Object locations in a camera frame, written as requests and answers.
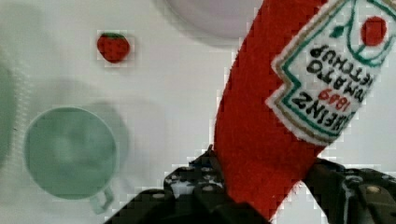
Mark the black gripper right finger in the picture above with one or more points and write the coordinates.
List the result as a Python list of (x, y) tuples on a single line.
[(351, 195)]

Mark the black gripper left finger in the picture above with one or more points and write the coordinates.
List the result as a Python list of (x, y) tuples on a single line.
[(198, 188)]

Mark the red plush ketchup bottle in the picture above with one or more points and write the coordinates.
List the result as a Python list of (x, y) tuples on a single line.
[(302, 73)]

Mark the green mug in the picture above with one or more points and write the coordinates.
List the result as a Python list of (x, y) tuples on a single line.
[(72, 154)]

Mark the red plush strawberry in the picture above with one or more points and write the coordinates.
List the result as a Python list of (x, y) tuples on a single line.
[(113, 47)]

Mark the grey oval plate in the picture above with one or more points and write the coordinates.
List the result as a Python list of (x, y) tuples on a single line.
[(222, 18)]

